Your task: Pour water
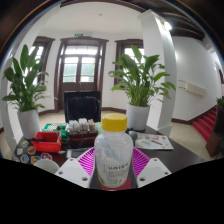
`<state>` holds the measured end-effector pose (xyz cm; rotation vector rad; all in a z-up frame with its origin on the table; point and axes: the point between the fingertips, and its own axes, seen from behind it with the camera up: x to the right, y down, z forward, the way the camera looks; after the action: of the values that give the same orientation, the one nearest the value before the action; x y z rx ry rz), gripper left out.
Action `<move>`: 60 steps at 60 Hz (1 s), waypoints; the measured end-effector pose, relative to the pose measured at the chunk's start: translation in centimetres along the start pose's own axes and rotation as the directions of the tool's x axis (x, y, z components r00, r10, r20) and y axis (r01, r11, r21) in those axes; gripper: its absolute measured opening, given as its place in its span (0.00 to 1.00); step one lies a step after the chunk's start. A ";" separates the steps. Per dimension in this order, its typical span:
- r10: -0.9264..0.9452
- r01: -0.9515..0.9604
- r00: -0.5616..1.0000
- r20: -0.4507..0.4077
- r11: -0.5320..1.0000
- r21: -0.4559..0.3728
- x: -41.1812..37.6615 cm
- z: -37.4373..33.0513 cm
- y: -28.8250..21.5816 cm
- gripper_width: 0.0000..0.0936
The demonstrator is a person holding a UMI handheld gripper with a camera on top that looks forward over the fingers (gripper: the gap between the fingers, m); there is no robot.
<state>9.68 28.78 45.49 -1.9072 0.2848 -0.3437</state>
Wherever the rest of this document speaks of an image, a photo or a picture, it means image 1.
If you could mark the red plastic box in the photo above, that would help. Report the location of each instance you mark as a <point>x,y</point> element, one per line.
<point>46,141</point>

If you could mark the wooden tray of small cups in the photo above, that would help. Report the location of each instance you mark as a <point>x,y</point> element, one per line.
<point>81,131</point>

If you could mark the clear bottle yellow cap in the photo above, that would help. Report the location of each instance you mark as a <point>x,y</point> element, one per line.
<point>113,151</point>

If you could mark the green exit sign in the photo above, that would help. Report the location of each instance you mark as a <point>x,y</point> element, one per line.
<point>78,34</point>

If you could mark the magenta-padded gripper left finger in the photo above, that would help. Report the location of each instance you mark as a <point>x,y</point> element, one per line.
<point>71,170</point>

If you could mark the grey round object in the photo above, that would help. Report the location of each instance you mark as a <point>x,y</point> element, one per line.
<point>133,137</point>

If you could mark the red carpeted staircase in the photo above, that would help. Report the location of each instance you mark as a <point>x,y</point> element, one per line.
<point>208,123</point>

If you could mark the green box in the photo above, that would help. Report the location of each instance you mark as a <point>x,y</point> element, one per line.
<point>53,127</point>

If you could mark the black chair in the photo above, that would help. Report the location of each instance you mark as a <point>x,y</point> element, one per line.
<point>82,108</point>

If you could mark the printed magazine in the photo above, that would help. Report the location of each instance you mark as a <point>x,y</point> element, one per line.
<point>154,141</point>

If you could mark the dark framed window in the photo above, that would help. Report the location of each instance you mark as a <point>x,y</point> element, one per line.
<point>125,50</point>
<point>45,50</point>

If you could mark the potted green plant white pot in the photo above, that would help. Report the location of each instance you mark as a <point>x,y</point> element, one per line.
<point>28,123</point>
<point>137,116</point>

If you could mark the white wall heater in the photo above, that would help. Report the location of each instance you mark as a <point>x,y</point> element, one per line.
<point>191,88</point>

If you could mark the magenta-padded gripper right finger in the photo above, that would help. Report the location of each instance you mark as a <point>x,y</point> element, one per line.
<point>152,170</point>

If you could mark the dark wooden double door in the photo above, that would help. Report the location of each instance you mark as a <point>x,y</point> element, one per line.
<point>80,66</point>

